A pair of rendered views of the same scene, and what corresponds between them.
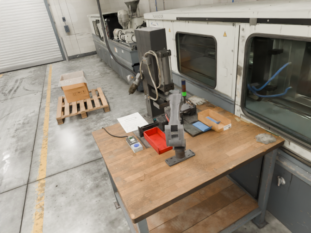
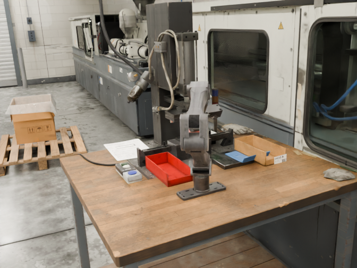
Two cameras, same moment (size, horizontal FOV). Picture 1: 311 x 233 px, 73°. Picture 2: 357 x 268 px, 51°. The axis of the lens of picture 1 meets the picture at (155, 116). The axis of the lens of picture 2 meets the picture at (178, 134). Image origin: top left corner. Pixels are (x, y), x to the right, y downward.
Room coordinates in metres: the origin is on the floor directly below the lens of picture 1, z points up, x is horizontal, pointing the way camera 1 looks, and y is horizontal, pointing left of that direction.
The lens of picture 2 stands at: (-0.30, 0.03, 1.58)
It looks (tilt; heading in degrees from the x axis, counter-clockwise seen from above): 17 degrees down; 357
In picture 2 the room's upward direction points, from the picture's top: 2 degrees counter-clockwise
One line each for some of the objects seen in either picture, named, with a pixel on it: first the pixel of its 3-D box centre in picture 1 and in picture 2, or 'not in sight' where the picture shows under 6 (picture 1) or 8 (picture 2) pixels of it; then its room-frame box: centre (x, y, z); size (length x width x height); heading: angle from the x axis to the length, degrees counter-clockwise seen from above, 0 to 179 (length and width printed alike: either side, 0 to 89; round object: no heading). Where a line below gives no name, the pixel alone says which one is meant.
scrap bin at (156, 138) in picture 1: (158, 139); (168, 168); (1.28, 0.01, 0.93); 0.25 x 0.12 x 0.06; 23
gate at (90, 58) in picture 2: (99, 31); (85, 40); (7.40, 1.41, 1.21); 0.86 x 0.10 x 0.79; 20
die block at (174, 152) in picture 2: (170, 121); (189, 148); (1.51, -0.11, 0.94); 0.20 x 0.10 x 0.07; 113
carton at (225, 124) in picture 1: (213, 120); (259, 150); (1.44, -0.46, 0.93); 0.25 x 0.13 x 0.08; 23
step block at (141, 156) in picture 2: (142, 130); (144, 156); (1.41, 0.11, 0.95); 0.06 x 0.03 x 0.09; 113
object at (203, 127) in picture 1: (202, 125); (240, 154); (1.38, -0.35, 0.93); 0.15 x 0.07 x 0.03; 26
